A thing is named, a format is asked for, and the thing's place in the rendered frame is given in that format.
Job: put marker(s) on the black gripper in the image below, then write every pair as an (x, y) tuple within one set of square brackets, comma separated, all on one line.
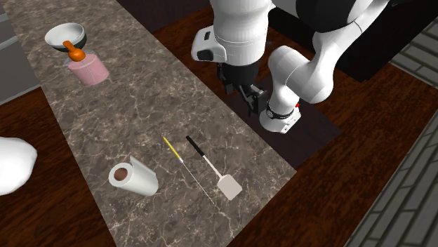
[(239, 72)]

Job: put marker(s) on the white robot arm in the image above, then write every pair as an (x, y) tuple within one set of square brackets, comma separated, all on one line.
[(239, 30)]

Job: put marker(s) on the white paper towel roll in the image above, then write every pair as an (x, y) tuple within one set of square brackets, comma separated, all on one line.
[(138, 179)]

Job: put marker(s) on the white bowl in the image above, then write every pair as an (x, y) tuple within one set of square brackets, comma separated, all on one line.
[(63, 34)]

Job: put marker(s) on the grey cabinet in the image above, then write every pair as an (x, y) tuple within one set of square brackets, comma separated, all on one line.
[(13, 68)]

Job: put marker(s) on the white rounded object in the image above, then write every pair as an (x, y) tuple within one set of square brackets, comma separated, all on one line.
[(13, 164)]

